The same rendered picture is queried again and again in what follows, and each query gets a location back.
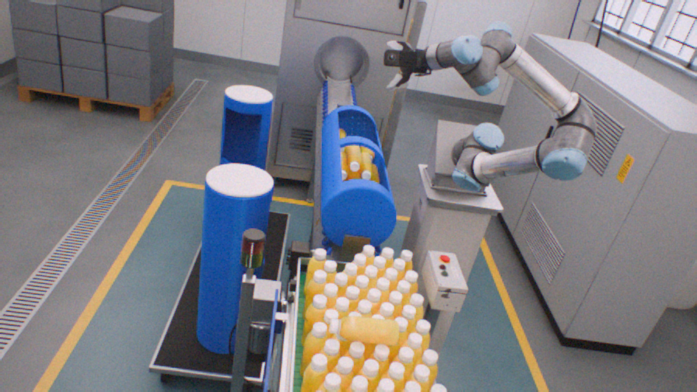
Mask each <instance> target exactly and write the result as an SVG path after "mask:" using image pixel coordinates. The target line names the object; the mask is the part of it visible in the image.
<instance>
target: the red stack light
mask: <svg viewBox="0 0 697 392"><path fill-rule="evenodd" d="M264 242H265V239H264V240H263V241H261V242H260V243H251V242H248V241H246V240H245V239H244V238H242V246H241V248H242V251H243V252H245V253H247V254H252V255H255V254H260V253H262V252H263V250H264Z"/></svg>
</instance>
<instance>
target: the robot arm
mask: <svg viewBox="0 0 697 392"><path fill-rule="evenodd" d="M512 33H513V31H512V29H511V27H510V25H508V24H507V23H504V22H502V21H495V22H493V23H491V24H489V26H488V28H487V29H486V31H485V32H484V33H483V36H482V39H481V41H480V40H479V39H478V38H477V37H476V36H473V35H469V36H461V37H457V38H455V39H452V40H446V41H443V40H441V41H440V42H439V43H438V44H432V45H430V46H428V47H426V48H425V49H424V50H422V49H418V48H417V49H415V50H414V49H413V48H412V47H411V45H410V44H409V43H407V42H403V41H393V40H392V41H389V42H387V46H391V48H393V49H395V50H390V49H388V50H386V51H385V52H384V65H385V66H391V67H400V69H401V72H402V74H399V73H398V74H396V76H395V78H394V80H393V81H391V83H390V85H388V86H387V91H393V90H395V89H399V88H405V87H407V86H408V85H409V83H408V80H409V79H410V77H411V74H412V73H416V74H417V75H415V76H419V77H421V76H425V75H431V74H432V71H433V70H435V71H438V70H442V69H446V68H455V70H456V71H457V72H458V73H459V74H460V76H461V77H462V78H463V79H464V81H465V82H466V83H467V84H468V85H469V86H470V88H471V89H473V90H474V91H475V92H476V93H477V94H478V95H479V96H487V95H489V94H490V93H492V92H494V91H495V90H496V88H497V87H498V85H499V78H498V76H497V74H496V73H495V71H496V69H497V67H498V65H499V66H501V67H502V68H503V69H504V70H505V71H506V72H508V73H509V74H510V75H511V76H512V77H513V78H515V80H517V81H518V82H519V83H520V84H521V85H522V86H523V87H524V88H525V89H527V90H528V91H529V92H530V93H531V94H532V95H534V96H535V97H536V98H537V99H538V100H540V101H541V102H542V103H543V104H544V105H545V106H546V107H547V108H548V109H549V110H550V111H551V112H552V116H553V117H554V118H555V119H556V121H557V124H558V126H557V128H556V130H555V134H554V136H553V137H552V138H547V139H544V140H541V141H540V142H539V143H538V145H537V146H533V147H529V148H525V149H518V150H513V151H509V152H502V153H498V154H496V151H497V150H498V149H500V148H501V147H502V145H503V142H504V136H503V133H502V131H501V130H500V129H499V128H498V127H497V126H496V125H494V124H491V123H483V124H480V125H479V126H477V127H476V128H475V129H474V130H473V132H472V133H470V135H469V136H468V137H466V138H462V139H460V140H459V141H457V142H456V143H455V144H454V146H453V148H452V149H451V159H452V161H453V163H454V165H455V166H456V167H455V169H454V173H453V175H452V178H453V180H454V182H455V183H456V184H457V185H459V186H460V187H462V188H463V189H466V190H468V191H473V192H477V191H480V189H481V188H482V185H483V184H489V183H491V182H493V181H494V179H495V178H500V177H510V176H516V175H521V174H526V173H537V172H542V173H543V174H545V175H546V176H548V177H550V178H552V179H554V180H557V179H559V180H563V181H566V180H573V179H576V178H577V177H578V176H580V174H581V173H582V172H583V169H584V168H585V166H586V164H587V159H588V156H589V155H590V150H591V148H592V145H593V143H594V139H595V138H596V135H597V124H596V121H595V118H594V116H593V114H592V112H591V110H590V108H589V107H588V106H587V104H586V103H585V101H584V100H583V99H582V98H581V97H580V96H579V95H577V94H576V93H570V92H569V91H568V90H567V89H566V88H565V87H564V86H562V85H561V84H560V83H559V82H558V81H557V80H556V79H554V78H553V77H552V76H551V75H550V74H549V73H548V72H546V71H545V70H544V69H543V68H542V67H541V66H540V65H539V64H538V63H537V62H536V61H535V60H534V59H533V58H532V57H531V56H529V55H528V54H527V53H526V52H525V51H524V50H523V49H522V48H520V47H519V46H518V45H517V44H516V43H515V42H514V41H513V40H511V37H512ZM427 70H429V72H427Z"/></svg>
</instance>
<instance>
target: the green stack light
mask: <svg viewBox="0 0 697 392"><path fill-rule="evenodd" d="M263 253H264V251H263V252H262V253H260V254H255V255H252V254H247V253H245V252H243V251H242V248H241V254H240V263H241V265H242V266H244V267H245V268H249V269H254V268H259V267H260V266H261V265H262V260H263Z"/></svg>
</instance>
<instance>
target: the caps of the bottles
mask: <svg viewBox="0 0 697 392"><path fill-rule="evenodd" d="M324 291H325V293H326V294H328V295H329V296H334V295H335V294H336V292H337V291H338V287H337V286H336V285H335V284H332V283H328V284H326V286H325V289H324ZM346 294H347V296H348V297H350V298H356V297H358V295H359V289H358V288H357V287H355V286H349V287H348V288H347V291H346ZM380 296H381V292H380V291H379V290H378V289H370V290H369V293H368V297H369V298H370V299H371V300H373V301H377V300H379V299H380ZM401 300H402V294H400V293H399V292H396V291H393V292H391V294H390V301H391V302H393V303H400V302H401ZM423 300H424V299H423V297H422V296H421V295H419V294H413V295H412V297H411V303H412V304H414V305H416V306H421V305H422V303H423ZM326 302H327V298H326V297H325V296H323V295H315V297H314V298H313V304H314V305H315V306H317V307H324V306H325V304H326ZM336 307H337V308H339V309H340V310H347V309H348V307H349V300H348V299H346V298H344V297H340V298H338V299H337V301H336ZM371 307H372V304H371V302H370V301H368V300H361V301H360V302H359V310H360V311H362V312H364V313H368V312H370V310H371ZM380 311H381V313H383V314H385V315H391V314H392V313H393V311H394V306H393V305H392V304H390V303H383V304H382V305H381V308H380ZM415 312H416V309H415V308H414V307H413V306H410V305H406V306H404V308H403V312H402V313H403V314H404V316H406V317H409V318H412V317H413V316H414V315H415ZM324 318H325V320H326V321H327V322H331V319H336V320H337V319H338V312H337V311H336V310H327V311H326V312H325V315H324ZM395 320H396V321H397V322H398V325H399V331H404V330H405V329H406V327H407V326H408V322H407V321H406V319H405V318H403V317H397V318H396V319H395ZM416 328H417V330H418V331H419V332H421V333H427V332H428V331H429V329H430V324H429V322H428V321H426V320H419V321H418V323H417V327H416ZM326 331H327V326H326V325H325V324H324V323H321V322H317V323H315V324H314V325H313V333H314V334H315V335H316V336H319V337H321V336H324V335H325V334H326ZM408 343H409V344H410V345H411V346H413V347H419V346H420V344H421V343H422V336H421V335H419V334H416V333H411V334H410V335H409V337H408ZM339 346H340V344H339V342H338V341H336V340H334V339H328V340H327V341H326V343H325V350H326V352H328V353H330V354H335V353H337V352H338V350H339ZM364 350H365V347H364V345H363V344H362V343H360V342H358V341H355V342H353V343H351V346H350V352H351V354H352V355H354V356H361V355H362V354H363V353H364ZM374 354H375V356H376V357H377V358H379V359H386V358H387V357H388V355H389V348H388V347H387V346H386V345H377V346H376V348H375V352H374ZM413 355H414V352H413V351H412V350H411V349H410V348H408V347H403V348H401V349H400V351H399V357H400V359H401V360H403V361H405V362H410V361H411V360H412V358H413ZM423 359H424V361H425V362H426V363H428V364H431V365H432V364H435V363H436V361H437V359H438V355H437V353H436V352H434V351H433V350H426V351H425V352H424V355H423ZM326 365H327V358H326V357H325V356H324V355H322V354H316V355H315V356H314V357H313V359H312V366H313V368H315V369H319V370H321V369H324V368H325V367H326ZM352 367H353V361H352V360H351V359H350V358H349V357H341V358H340V359H339V361H338V368H339V370H341V371H342V372H343V373H348V372H350V371H351V370H352ZM363 369H364V371H365V373H367V374H369V375H375V374H377V372H378V369H379V364H378V363H377V362H376V361H375V360H372V359H369V360H366V361H365V364H364V368H363ZM404 371H405V368H404V367H403V365H402V364H400V363H399V362H393V363H391V365H390V368H389V373H390V374H391V375H392V376H393V377H395V378H400V377H402V375H403V374H404ZM415 377H416V378H417V379H419V380H427V378H428V377H429V369H428V368H427V367H426V366H424V365H418V366H416V367H415ZM340 383H341V378H340V376H339V375H337V374H335V373H329V374H328V375H327V376H326V378H325V386H326V387H327V388H328V389H330V390H337V389H338V388H339V386H340ZM367 386H368V382H367V380H366V378H365V377H363V376H356V377H355V378H354V379H353V381H352V389H353V390H354V391H356V392H364V391H365V390H366V388H367ZM379 391H380V392H393V391H394V383H393V382H392V381H391V380H389V379H382V380H381V381H380V383H379ZM420 391H421V387H420V386H419V385H418V384H417V383H416V382H414V381H410V382H407V384H406V386H405V392H420ZM431 392H447V389H446V388H445V387H444V386H443V385H441V384H434V385H433V387H432V389H431Z"/></svg>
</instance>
